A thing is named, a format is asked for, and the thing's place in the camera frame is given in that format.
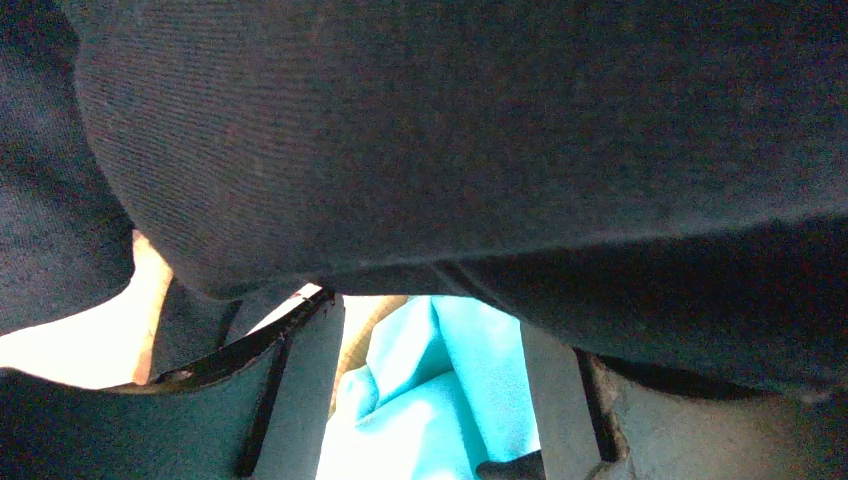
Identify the wooden clothes rack frame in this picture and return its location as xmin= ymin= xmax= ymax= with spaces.
xmin=132 ymin=231 xmax=173 ymax=385

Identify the black t-shirt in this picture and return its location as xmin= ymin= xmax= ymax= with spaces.
xmin=1 ymin=1 xmax=847 ymax=397

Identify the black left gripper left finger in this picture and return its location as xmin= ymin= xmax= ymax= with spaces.
xmin=1 ymin=289 xmax=345 ymax=479

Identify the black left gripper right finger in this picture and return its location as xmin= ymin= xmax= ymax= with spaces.
xmin=520 ymin=324 xmax=847 ymax=479

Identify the teal cloth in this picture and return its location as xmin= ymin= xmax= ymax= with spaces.
xmin=317 ymin=296 xmax=540 ymax=479

